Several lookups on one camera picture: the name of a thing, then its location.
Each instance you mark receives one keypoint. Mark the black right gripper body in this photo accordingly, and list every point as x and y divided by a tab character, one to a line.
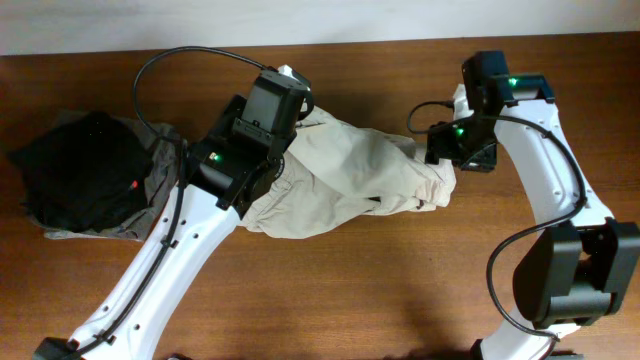
470	143

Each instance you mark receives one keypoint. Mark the beige shorts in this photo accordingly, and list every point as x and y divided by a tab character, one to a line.
334	172

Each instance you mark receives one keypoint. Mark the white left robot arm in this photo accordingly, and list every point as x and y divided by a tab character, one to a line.
220	177

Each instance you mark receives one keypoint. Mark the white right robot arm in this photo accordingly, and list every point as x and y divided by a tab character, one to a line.
582	262

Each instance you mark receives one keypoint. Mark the grey folded garment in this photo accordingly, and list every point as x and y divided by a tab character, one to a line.
157	184

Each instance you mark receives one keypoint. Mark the black folded garment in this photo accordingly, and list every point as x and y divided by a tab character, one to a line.
85	175

